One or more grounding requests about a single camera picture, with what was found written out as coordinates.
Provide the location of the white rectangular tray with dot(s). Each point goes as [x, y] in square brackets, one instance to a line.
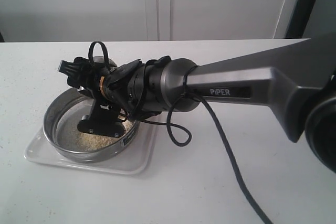
[129, 161]

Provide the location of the yellow grain mixture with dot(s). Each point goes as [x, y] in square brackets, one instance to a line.
[71, 139]

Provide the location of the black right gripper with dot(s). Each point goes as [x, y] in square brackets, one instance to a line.
[105, 117]

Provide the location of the round steel sieve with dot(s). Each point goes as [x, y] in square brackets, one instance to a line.
[64, 102]

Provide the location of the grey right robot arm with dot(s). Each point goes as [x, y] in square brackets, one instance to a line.
[297, 82]

